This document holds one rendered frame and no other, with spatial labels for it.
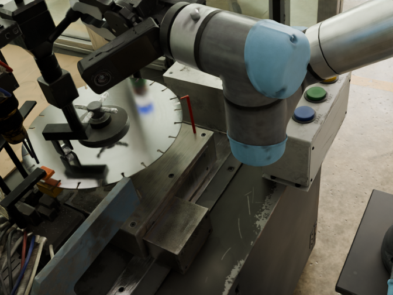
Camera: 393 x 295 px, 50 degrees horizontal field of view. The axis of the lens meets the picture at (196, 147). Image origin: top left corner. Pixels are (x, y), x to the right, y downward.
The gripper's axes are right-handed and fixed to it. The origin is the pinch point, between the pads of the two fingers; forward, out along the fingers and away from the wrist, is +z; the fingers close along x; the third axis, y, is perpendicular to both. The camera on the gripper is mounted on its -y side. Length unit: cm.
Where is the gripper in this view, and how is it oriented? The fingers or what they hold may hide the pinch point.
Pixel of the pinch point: (77, 12)
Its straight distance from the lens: 68.3
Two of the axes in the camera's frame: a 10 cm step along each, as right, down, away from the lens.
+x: -3.1, -5.2, -8.0
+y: 5.7, -7.7, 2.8
